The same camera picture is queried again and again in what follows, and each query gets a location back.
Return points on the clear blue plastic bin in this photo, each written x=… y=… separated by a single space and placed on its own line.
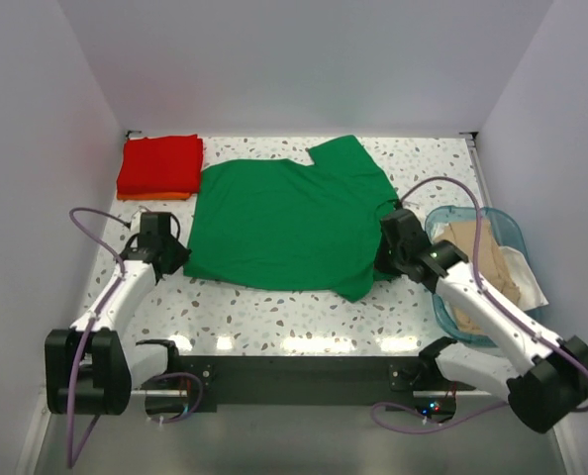
x=453 y=321

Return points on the white t shirt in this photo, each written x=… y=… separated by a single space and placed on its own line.
x=505 y=268

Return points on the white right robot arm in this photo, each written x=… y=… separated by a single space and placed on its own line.
x=540 y=375

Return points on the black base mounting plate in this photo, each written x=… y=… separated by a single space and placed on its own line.
x=205 y=383

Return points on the folded red t shirt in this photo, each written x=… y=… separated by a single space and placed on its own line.
x=165 y=164

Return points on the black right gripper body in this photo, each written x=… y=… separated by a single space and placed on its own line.
x=388 y=259

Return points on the green t shirt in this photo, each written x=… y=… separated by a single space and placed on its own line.
x=278 y=225

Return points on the folded orange t shirt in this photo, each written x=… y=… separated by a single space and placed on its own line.
x=154 y=196

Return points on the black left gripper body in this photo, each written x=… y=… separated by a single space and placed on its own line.
x=177 y=253

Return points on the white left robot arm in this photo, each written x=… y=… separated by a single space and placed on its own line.
x=90 y=370

